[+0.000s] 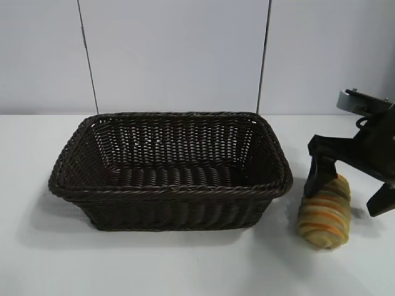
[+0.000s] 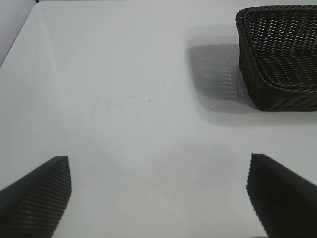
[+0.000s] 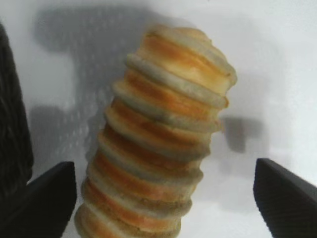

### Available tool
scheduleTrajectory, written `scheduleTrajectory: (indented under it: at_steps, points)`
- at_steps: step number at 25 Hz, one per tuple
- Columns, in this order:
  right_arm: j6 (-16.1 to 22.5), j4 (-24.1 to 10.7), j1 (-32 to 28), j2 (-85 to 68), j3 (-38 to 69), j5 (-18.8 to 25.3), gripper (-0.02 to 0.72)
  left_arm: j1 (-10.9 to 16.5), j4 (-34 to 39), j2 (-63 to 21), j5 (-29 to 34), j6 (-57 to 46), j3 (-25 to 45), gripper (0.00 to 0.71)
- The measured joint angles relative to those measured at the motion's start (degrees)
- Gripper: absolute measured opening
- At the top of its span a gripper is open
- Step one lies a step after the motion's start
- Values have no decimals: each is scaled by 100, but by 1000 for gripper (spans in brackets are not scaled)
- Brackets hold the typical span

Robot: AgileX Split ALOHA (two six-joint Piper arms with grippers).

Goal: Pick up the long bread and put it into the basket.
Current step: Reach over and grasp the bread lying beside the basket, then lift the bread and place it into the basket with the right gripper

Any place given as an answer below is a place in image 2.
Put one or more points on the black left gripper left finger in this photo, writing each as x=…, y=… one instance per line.
x=32, y=203

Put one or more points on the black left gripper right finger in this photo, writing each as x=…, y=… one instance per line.
x=287, y=203

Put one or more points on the dark brown wicker basket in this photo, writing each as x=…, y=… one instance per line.
x=284, y=62

